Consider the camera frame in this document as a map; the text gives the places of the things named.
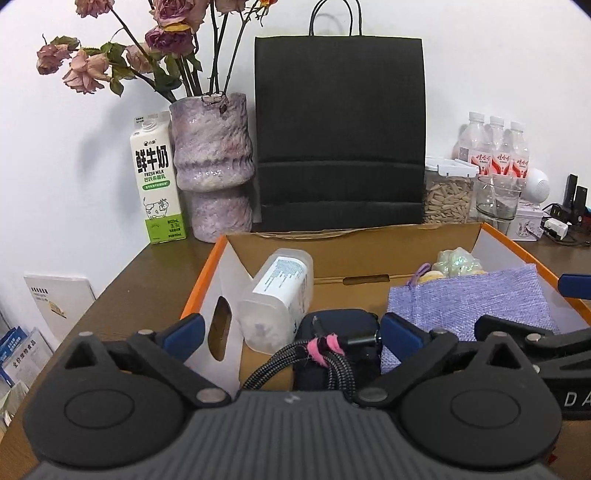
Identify iridescent plastic bag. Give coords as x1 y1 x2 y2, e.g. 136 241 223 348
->
436 247 483 278

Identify black braided cable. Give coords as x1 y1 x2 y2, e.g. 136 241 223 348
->
241 316 380 402

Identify plastic water bottle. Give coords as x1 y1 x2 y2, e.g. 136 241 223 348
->
503 121 530 182
487 115 508 177
452 112 492 175

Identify white round speaker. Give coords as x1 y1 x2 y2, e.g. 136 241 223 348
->
521 167 551 204

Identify black zip pouch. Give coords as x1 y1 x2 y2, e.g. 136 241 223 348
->
293 308 382 393

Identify white booklet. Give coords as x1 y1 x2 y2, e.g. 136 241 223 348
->
23 274 97 352

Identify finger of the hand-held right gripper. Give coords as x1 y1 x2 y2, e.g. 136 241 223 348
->
475 315 591 358
558 274 591 298

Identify clear drinking glass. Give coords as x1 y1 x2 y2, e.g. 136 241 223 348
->
475 174 522 234

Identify blue white packets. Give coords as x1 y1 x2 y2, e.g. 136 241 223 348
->
0 325 54 388

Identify clear seed container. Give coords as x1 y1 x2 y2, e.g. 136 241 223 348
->
422 157 480 225

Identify white tin box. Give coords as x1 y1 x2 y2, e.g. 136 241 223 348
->
507 200 546 241

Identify white charger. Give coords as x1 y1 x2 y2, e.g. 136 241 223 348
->
540 216 570 239

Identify clear bead container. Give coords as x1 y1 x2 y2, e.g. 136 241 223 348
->
238 248 315 355

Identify black dock stand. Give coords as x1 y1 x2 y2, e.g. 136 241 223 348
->
561 174 589 227

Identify dried rose bouquet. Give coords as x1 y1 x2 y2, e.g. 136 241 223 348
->
36 0 280 103

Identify black paper bag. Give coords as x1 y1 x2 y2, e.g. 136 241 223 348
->
254 0 426 233

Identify purple woven pouch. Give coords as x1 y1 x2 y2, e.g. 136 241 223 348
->
381 263 561 374

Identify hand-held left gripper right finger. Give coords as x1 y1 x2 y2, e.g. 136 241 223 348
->
355 312 539 409

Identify purple ceramic vase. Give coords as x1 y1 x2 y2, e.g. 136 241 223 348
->
168 92 256 244

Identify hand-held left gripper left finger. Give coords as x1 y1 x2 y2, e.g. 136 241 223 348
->
58 313 233 409

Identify red cardboard box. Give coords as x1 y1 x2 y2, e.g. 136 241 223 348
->
180 222 591 393

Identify white green milk carton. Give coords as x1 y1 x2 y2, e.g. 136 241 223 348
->
130 111 188 245

